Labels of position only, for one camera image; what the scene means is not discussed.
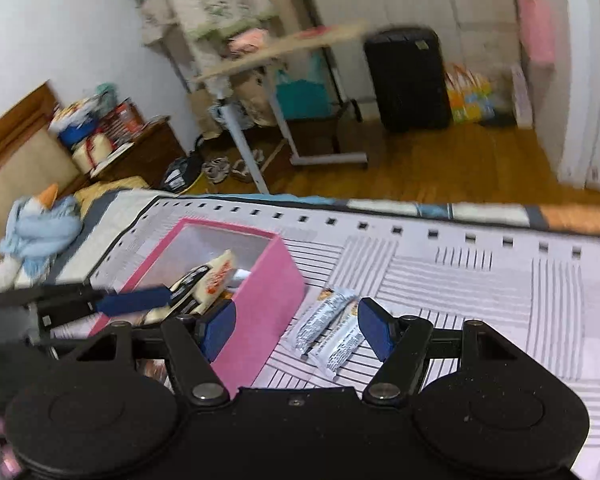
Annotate white wardrobe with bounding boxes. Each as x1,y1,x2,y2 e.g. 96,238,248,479
294,0,524,106

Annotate pink pouch on desk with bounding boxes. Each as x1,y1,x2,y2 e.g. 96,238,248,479
227,27,271,58

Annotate black hard suitcase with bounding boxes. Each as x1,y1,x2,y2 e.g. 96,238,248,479
363,26,452,133

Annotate grey snack bar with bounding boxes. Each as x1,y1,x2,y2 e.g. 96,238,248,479
280,287,358,358
309,301,364,379

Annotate light blue goose plush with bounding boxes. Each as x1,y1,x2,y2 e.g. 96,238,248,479
0,196,83,281

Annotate wooden top rolling desk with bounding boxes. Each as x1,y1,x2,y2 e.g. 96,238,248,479
191,19,372,196

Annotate striped patterned bed sheet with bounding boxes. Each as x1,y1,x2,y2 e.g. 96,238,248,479
44,192,600,480

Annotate teal tote bag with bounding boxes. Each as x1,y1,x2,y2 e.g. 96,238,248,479
275,54,332,120

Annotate pink hanging bag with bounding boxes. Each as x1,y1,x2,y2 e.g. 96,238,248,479
517,0,555,67

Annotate pink cardboard storage box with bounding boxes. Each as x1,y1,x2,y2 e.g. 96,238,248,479
91,218,306,396

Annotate dark wooden nightstand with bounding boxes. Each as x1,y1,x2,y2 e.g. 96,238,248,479
90,118,186,188

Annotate white paper bag floor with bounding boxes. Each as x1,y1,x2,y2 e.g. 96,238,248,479
510,64,533,130

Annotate beige noodle meal packet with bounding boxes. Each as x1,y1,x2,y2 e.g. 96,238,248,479
140,249,236,325

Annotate colourful gift bag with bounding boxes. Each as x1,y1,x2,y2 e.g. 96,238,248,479
445,64,495,124

